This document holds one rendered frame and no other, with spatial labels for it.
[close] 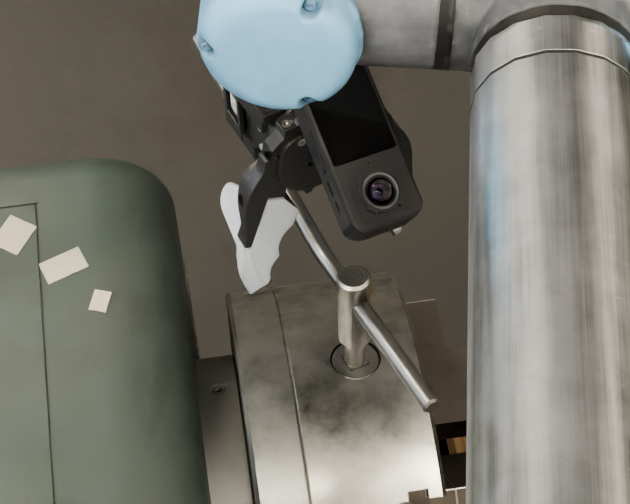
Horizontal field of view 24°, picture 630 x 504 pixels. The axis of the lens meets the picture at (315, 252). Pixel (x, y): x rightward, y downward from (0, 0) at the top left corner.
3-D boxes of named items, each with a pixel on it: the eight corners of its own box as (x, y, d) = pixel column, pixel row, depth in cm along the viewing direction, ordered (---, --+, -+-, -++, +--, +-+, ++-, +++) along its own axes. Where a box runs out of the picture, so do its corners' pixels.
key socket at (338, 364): (388, 391, 101) (388, 367, 99) (345, 410, 100) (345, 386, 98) (365, 358, 103) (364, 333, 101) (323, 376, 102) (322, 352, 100)
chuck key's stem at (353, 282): (377, 389, 101) (377, 281, 93) (349, 402, 101) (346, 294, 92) (362, 367, 103) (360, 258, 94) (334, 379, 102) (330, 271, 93)
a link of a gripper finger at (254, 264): (223, 244, 99) (269, 136, 94) (262, 303, 95) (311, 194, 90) (183, 246, 97) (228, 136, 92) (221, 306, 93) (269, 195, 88)
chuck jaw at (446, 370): (370, 431, 110) (345, 290, 116) (367, 453, 115) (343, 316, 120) (512, 411, 111) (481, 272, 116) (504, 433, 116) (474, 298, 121)
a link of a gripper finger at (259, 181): (277, 229, 94) (325, 122, 89) (289, 247, 93) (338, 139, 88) (215, 232, 91) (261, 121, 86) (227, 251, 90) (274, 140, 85)
